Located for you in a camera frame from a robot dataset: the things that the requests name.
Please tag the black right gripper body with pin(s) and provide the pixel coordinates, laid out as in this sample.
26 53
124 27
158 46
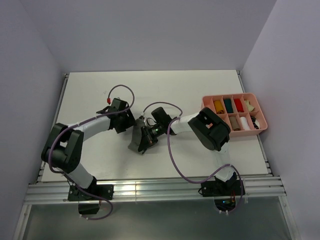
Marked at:
152 133

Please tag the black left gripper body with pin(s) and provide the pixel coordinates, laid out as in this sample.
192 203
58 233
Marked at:
126 120

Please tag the grey striped sock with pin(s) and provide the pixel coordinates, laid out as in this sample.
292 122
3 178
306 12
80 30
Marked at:
137 136

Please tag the mustard yellow striped sock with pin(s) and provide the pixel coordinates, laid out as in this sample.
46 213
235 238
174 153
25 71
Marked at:
218 107

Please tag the dark green reindeer sock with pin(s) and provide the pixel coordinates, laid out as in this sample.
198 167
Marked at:
228 105

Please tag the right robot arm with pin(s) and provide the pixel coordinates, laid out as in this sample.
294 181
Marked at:
210 129

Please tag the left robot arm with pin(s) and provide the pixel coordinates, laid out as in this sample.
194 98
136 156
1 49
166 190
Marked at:
63 148

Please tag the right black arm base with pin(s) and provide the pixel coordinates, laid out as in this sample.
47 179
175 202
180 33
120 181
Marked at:
226 194

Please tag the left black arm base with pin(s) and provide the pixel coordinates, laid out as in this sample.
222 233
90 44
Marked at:
90 200

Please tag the brown rolled sock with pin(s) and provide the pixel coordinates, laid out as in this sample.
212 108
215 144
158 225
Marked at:
234 123

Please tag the red rolled sock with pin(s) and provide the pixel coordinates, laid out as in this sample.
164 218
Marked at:
239 105

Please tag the pink divided organizer tray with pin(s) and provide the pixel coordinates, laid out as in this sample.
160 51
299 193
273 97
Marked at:
208 101

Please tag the white rolled sock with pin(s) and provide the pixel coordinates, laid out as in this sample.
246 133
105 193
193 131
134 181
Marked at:
244 123

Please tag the beige rolled sock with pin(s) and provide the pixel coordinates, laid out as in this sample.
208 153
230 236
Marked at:
250 107

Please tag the black white striped sock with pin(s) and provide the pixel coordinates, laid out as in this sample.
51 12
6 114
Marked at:
255 122

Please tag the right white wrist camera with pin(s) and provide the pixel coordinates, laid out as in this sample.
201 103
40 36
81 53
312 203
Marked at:
142 118

